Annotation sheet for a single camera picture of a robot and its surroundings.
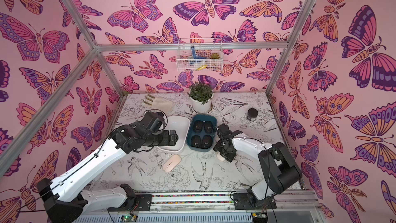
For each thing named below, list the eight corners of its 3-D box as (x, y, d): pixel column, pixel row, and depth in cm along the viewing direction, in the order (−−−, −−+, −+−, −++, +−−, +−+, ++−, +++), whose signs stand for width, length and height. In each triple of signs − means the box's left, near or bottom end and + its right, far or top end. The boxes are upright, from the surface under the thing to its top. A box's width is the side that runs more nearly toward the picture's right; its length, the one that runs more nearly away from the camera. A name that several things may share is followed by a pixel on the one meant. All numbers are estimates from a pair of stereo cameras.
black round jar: (247, 121, 106) (249, 116, 102) (245, 112, 111) (247, 108, 107) (257, 121, 106) (259, 116, 102) (255, 112, 111) (257, 108, 107)
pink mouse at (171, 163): (160, 168, 86) (159, 166, 85) (175, 152, 92) (175, 151, 90) (168, 175, 84) (167, 174, 82) (183, 159, 90) (182, 157, 88)
